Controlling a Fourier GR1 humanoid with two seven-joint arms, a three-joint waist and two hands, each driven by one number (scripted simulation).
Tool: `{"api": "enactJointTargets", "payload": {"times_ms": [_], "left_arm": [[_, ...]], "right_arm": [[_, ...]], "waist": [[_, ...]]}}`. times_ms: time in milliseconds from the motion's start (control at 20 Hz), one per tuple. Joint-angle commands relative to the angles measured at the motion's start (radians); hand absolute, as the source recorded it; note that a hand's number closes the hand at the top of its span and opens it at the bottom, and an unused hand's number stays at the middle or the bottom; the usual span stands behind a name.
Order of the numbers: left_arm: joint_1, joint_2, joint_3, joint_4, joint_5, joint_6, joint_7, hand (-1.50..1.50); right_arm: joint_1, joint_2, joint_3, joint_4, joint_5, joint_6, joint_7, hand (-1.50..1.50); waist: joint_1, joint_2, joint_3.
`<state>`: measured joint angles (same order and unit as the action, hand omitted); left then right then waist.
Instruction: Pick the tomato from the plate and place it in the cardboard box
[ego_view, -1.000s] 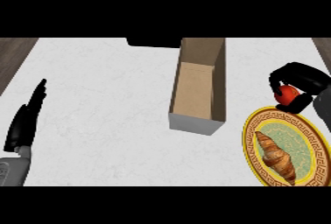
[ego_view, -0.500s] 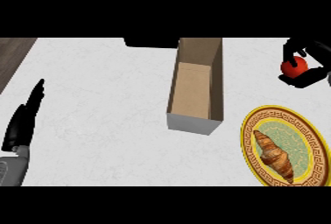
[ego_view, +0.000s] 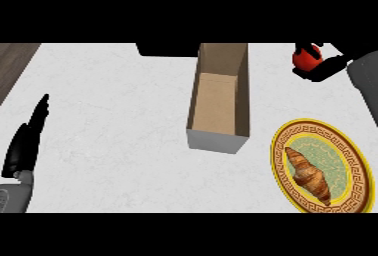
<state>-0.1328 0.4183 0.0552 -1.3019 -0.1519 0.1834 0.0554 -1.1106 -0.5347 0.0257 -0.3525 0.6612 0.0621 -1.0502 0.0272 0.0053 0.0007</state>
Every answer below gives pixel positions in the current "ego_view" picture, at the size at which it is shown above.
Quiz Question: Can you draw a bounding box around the black appliance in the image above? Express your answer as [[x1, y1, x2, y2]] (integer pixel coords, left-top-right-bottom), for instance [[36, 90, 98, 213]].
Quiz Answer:
[[135, 43, 203, 58]]

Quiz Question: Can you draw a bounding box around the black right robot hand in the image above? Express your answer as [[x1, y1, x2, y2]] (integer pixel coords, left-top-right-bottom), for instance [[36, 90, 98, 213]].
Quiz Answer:
[[291, 43, 358, 83]]

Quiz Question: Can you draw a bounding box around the red tomato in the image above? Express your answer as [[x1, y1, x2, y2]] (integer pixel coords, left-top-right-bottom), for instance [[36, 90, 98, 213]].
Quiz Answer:
[[291, 45, 325, 73]]

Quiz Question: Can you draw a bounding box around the open cardboard box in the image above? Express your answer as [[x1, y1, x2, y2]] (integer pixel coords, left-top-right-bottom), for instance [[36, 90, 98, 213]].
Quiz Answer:
[[185, 43, 253, 155]]

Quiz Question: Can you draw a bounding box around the brown croissant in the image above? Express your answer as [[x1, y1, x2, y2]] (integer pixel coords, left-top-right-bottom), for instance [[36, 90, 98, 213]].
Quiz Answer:
[[284, 146, 333, 207]]

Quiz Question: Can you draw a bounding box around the yellow patterned plate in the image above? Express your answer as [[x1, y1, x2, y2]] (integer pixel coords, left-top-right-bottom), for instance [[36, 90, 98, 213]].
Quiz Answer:
[[269, 117, 377, 214]]

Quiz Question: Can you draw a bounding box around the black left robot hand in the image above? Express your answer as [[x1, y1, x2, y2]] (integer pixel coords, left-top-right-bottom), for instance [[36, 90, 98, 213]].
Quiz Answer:
[[0, 93, 52, 179]]

